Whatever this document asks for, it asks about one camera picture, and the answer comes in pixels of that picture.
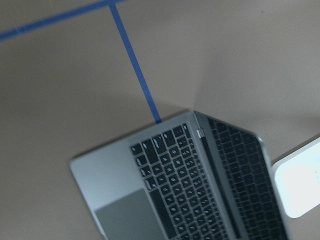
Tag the grey laptop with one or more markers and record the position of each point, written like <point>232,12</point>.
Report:
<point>192,177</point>

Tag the white desk lamp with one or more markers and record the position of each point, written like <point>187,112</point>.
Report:
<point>297,179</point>

